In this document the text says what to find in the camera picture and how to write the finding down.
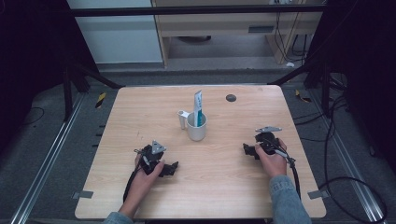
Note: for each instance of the black curtain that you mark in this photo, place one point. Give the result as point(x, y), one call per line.
point(34, 56)
point(367, 62)

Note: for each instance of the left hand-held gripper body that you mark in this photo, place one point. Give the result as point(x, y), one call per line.
point(148, 160)

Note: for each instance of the white and teal toothpaste tube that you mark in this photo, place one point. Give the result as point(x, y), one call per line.
point(198, 105)

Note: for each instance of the person's right hand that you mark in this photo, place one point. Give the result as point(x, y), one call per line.
point(274, 165)

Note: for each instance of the black horizontal frame bar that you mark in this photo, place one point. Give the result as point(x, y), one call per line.
point(186, 11)

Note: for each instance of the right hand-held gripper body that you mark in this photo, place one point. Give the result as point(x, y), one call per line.
point(268, 141)

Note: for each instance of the small white floor object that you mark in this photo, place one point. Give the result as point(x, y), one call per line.
point(290, 64)

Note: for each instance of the aluminium floor rail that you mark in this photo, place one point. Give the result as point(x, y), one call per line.
point(348, 158)
point(46, 158)

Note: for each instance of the grey metal table bracket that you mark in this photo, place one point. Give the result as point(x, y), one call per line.
point(318, 194)
point(82, 194)

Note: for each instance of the light wooden desk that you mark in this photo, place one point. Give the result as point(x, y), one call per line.
point(218, 23)

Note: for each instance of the white cabinet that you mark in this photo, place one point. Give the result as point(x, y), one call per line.
point(120, 40)

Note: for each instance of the white cup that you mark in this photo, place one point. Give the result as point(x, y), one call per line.
point(196, 132)

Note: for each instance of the yellow and black tape strip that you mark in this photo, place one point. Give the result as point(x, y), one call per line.
point(100, 100)
point(302, 98)

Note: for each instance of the person's left hand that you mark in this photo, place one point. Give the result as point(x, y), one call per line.
point(140, 186)

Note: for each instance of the black metal stand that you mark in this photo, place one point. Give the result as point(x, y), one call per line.
point(325, 90)
point(67, 93)

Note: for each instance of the dark round table grommet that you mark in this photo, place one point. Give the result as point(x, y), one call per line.
point(231, 98)

